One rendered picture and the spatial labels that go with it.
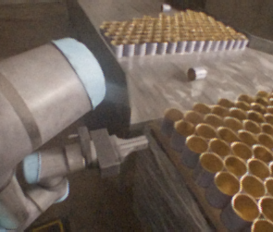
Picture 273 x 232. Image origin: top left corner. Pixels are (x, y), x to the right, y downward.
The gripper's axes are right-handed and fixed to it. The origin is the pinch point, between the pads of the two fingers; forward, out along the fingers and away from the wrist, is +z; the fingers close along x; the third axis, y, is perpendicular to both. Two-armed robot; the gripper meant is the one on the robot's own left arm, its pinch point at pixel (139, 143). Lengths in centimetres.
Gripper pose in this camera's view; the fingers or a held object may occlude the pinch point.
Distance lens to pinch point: 59.5
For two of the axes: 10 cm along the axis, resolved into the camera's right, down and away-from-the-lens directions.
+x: 3.7, 6.4, -6.8
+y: -1.0, 7.5, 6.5
